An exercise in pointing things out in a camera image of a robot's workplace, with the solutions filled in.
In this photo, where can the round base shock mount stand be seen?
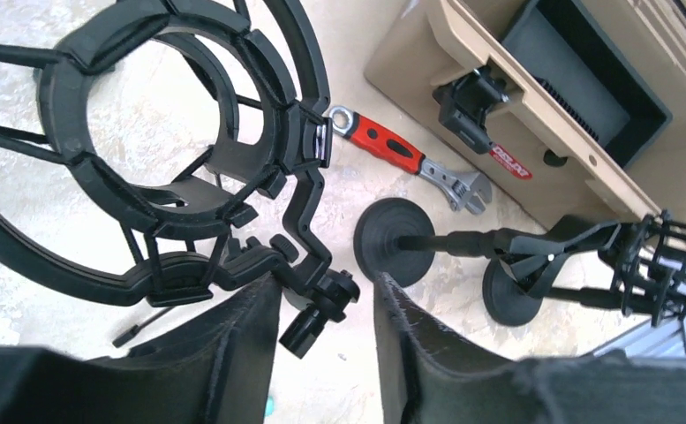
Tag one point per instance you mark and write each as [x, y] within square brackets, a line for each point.
[648, 260]

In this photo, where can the round base clip stand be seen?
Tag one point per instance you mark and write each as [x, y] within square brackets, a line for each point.
[396, 236]

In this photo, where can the black tripod mic stand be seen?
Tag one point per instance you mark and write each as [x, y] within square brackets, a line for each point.
[159, 153]

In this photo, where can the red adjustable wrench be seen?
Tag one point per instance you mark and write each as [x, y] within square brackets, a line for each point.
[470, 190]

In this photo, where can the tan plastic tool case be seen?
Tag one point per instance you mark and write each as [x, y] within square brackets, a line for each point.
[442, 62]

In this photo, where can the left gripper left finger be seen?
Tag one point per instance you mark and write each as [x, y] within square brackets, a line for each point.
[215, 368]

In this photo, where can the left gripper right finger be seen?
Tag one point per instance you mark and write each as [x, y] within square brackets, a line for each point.
[431, 374]

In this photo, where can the black tray in case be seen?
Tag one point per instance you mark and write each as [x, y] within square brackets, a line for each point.
[563, 47]

